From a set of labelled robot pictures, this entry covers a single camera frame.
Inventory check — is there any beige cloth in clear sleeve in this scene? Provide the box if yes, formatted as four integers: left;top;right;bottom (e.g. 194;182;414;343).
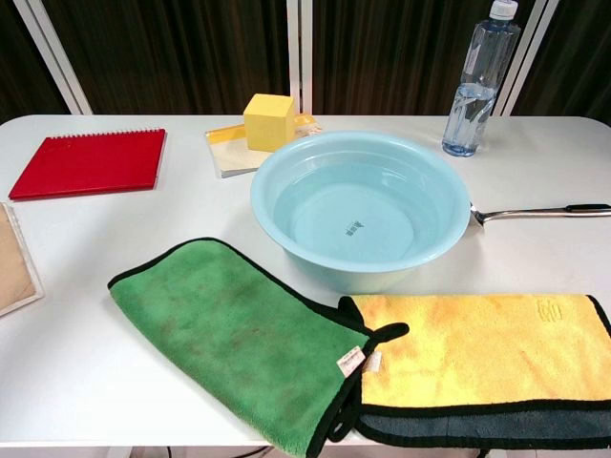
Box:
0;201;46;318

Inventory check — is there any clear plastic water bottle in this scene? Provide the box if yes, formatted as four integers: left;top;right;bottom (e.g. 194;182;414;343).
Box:
441;0;522;158

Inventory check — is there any yellow and grey microfiber towel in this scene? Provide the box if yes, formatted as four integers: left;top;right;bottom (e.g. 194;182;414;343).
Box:
337;293;611;452

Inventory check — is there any white partition frame post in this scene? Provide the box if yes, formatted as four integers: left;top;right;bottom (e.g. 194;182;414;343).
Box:
11;0;94;115
486;0;560;117
285;0;314;116

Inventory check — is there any light blue plastic basin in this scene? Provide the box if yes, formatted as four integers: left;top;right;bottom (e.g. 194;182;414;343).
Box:
249;130;473;295

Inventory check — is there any green microfiber towel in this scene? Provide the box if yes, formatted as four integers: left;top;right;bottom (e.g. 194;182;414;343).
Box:
106;237;411;458

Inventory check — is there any red spiral notebook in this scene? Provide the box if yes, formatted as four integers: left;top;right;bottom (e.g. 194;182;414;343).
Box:
8;128;168;201

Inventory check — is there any stainless steel ladle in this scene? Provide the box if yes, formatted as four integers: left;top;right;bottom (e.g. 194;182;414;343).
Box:
468;200;611;228

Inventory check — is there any yellow and white notepad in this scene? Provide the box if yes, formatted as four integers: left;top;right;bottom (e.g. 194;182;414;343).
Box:
204;114;324;179

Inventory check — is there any yellow cube block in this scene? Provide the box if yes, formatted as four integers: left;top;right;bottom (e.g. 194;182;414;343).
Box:
242;93;296;153

